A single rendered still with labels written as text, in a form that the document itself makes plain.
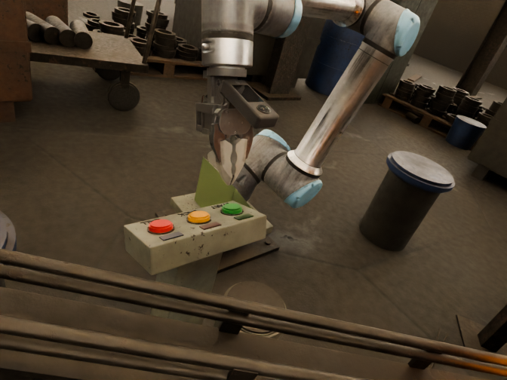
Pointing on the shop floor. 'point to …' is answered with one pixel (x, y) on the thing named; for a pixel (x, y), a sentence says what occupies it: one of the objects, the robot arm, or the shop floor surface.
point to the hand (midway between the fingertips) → (231, 179)
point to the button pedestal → (192, 249)
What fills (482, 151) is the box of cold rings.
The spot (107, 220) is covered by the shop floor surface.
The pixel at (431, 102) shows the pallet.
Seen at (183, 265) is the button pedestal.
